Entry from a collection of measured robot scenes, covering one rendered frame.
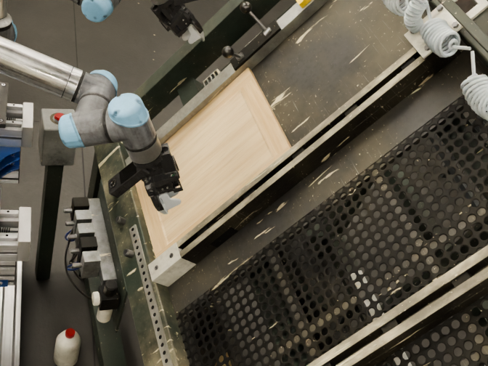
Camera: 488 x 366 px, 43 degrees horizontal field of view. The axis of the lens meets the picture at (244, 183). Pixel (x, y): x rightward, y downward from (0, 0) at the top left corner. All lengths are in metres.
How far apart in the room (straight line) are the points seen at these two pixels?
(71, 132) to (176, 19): 0.71
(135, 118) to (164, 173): 0.20
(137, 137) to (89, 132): 0.10
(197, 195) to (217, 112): 0.29
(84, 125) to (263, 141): 0.69
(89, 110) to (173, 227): 0.73
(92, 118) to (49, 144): 1.02
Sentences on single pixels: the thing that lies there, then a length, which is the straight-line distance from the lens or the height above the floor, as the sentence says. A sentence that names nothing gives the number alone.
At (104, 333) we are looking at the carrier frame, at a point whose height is 0.18.
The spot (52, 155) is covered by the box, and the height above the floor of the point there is 0.80.
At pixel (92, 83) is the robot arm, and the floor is 1.58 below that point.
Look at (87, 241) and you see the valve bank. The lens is 2.19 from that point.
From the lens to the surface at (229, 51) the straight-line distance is 1.97.
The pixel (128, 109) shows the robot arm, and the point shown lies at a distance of 1.31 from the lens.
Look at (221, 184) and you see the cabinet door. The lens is 1.93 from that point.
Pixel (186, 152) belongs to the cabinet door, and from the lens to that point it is 2.10.
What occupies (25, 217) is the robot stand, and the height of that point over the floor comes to 0.99.
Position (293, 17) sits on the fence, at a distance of 2.05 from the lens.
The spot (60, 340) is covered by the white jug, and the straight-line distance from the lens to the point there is 2.68.
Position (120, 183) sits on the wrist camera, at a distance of 1.46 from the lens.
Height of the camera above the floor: 2.44
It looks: 41 degrees down
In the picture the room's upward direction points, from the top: 22 degrees clockwise
